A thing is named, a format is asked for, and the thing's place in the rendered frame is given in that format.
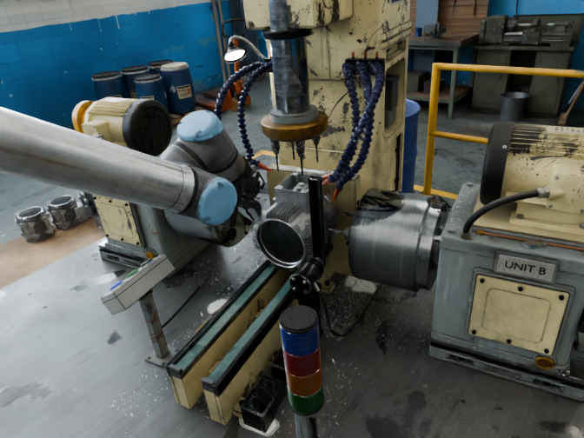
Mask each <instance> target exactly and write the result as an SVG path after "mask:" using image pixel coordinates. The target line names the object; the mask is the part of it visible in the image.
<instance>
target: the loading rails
mask: <svg viewBox="0 0 584 438"><path fill-rule="evenodd" d="M325 247H326V263H327V264H326V266H325V267H324V273H323V275H322V277H321V278H320V279H319V280H317V282H320V283H321V284H322V291H321V292H323V293H327V294H330V293H331V292H332V290H333V289H334V287H335V283H334V282H331V281H329V278H330V277H331V276H332V275H333V274H334V254H333V243H332V244H329V243H326V244H325ZM293 274H294V270H293V271H292V272H291V270H290V271H289V272H288V271H287V272H286V271H285V270H284V271H282V270H280V268H279V269H277V267H276V268H275V265H274V266H273V267H272V264H271V261H270V260H267V261H266V262H264V263H263V264H262V265H261V266H260V267H259V268H258V269H257V270H256V271H255V272H254V273H253V274H252V276H251V277H250V278H249V279H248V280H247V281H246V282H245V283H244V284H243V285H242V286H241V287H240V288H239V289H238V290H237V291H236V292H235V293H234V294H233V295H232V296H231V297H230V298H229V299H228V300H227V301H226V302H225V303H224V304H223V305H222V306H221V307H220V308H219V309H218V310H217V312H216V313H215V314H214V315H213V316H212V317H211V318H210V319H209V320H208V321H207V322H206V323H205V324H204V325H203V326H202V327H201V328H200V329H199V331H198V332H197V333H196V334H195V335H194V336H193V337H192V338H191V339H190V340H189V341H188V342H187V343H186V344H185V345H184V346H183V347H182V349H181V350H180V351H179V352H178V353H177V354H176V355H175V356H174V357H173V358H172V359H171V360H170V361H169V362H168V363H167V364H166V365H165V367H166V369H167V372H168V376H169V380H170V383H171V386H172V388H173V392H174V395H175V398H176V402H177V403H178V404H181V405H182V406H184V407H185V408H189V409H191V408H192V407H193V406H194V405H195V403H196V402H197V401H198V399H199V398H200V397H201V396H202V394H203V393H204V394H205V398H206V401H207V404H208V408H209V414H210V418H211V419H212V420H214V421H217V422H219V423H222V424H223V425H225V426H226V424H227V423H228V422H229V420H230V418H231V417H232V415H235V416H238V417H240V418H242V411H241V407H240V406H241V405H242V403H243V402H244V400H245V399H246V398H245V397H246V396H247V394H248V393H249V391H250V390H251V389H252V388H253V387H254V385H255V384H256V382H257V381H258V379H259V378H260V376H261V375H262V373H263V372H264V370H265V369H266V367H267V366H268V365H270V363H271V362H272V361H273V360H274V358H275V356H276V355H277V354H278V352H279V349H280V348H281V346H282V338H281V330H280V323H279V317H280V315H281V313H282V312H283V311H284V310H285V309H287V308H289V307H292V306H295V305H298V300H296V299H295V291H294V290H293V288H292V287H291V285H290V283H289V278H290V277H291V276H292V275H293Z"/></svg>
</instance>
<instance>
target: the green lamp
mask: <svg viewBox="0 0 584 438"><path fill-rule="evenodd" d="M288 393H289V403H290V405H291V407H292V408H293V409H294V410H296V411H297V412H300V413H304V414H307V413H312V412H314V411H316V410H317V409H318V408H319V407H320V406H321V405H322V402H323V385H322V386H321V388H320V389H319V390H318V391H317V392H316V393H314V394H312V395H307V396H300V395H296V394H294V393H292V392H291V391H290V390H289V388H288Z"/></svg>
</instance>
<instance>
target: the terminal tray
mask: <svg viewBox="0 0 584 438"><path fill-rule="evenodd" d="M295 173H296V175H295ZM310 176H318V175H310V174H304V173H303V176H302V173H298V172H293V173H292V174H291V175H290V176H288V177H287V178H286V179H285V180H283V181H282V182H281V183H279V184H278V185H277V186H276V187H275V200H276V204H278V203H279V202H280V203H281V202H291V203H292V202H293V203H294V205H295V204H296V205H298V204H300V207H301V206H302V210H303V212H305V213H306V214H309V211H310V210H309V186H308V178H309V177H310ZM321 177H323V176H321ZM279 186H281V188H278V187H279ZM303 190H305V191H303Z"/></svg>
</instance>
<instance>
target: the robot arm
mask: <svg viewBox="0 0 584 438"><path fill-rule="evenodd" d="M177 135H178V136H179V138H178V139H177V140H176V141H175V142H174V143H173V144H172V145H171V146H170V147H169V148H168V149H167V150H166V151H165V152H164V153H163V155H162V156H161V157H160V158H157V157H154V156H150V155H147V154H144V153H142V152H139V151H136V150H133V149H128V148H125V147H123V146H120V145H117V144H114V143H110V142H107V141H104V140H102V139H99V138H95V137H93V136H88V135H85V134H83V133H80V132H77V131H74V130H72V129H66V128H64V127H61V126H58V125H55V124H53V123H48V122H45V121H43V120H40V119H37V118H34V117H31V116H26V115H24V114H21V113H18V112H15V111H13V110H10V109H6V108H3V107H0V173H1V174H5V175H9V176H16V177H21V178H24V179H29V180H32V181H37V182H40V183H48V184H52V185H56V186H59V187H64V188H67V189H74V190H79V191H82V192H87V193H91V194H95V195H99V196H106V197H110V198H114V199H117V200H122V201H125V202H132V203H137V204H141V205H145V206H149V207H153V208H157V209H164V210H168V211H169V212H171V213H175V214H178V215H182V216H189V217H194V218H196V219H198V220H200V221H201V222H202V223H204V224H208V225H211V226H216V225H220V226H224V227H229V228H232V227H235V225H236V218H237V212H239V213H241V214H243V215H244V216H246V217H247V218H248V219H250V220H251V221H253V222H260V221H261V220H262V211H263V207H264V204H265V198H264V197H263V198H262V199H261V200H260V201H259V200H258V199H257V198H256V196H257V194H258V192H259V190H260V188H261V190H263V188H264V185H265V182H264V180H263V178H262V176H261V174H260V172H259V171H255V170H252V168H251V167H250V165H249V163H248V161H247V160H246V158H245V156H242V155H241V153H240V152H239V150H238V148H237V147H236V146H235V145H234V143H233V141H232V140H231V138H230V137H229V134H228V133H227V131H226V129H225V128H224V127H223V124H222V122H221V121H220V120H219V119H218V118H217V116H216V115H215V114H214V113H213V112H211V111H207V110H198V111H195V112H193V113H190V114H188V115H187V116H186V117H184V118H183V119H182V120H181V122H179V124H178V126H177ZM254 173H255V176H252V175H254ZM259 177H261V179H262V185H260V181H259V180H258V179H259Z"/></svg>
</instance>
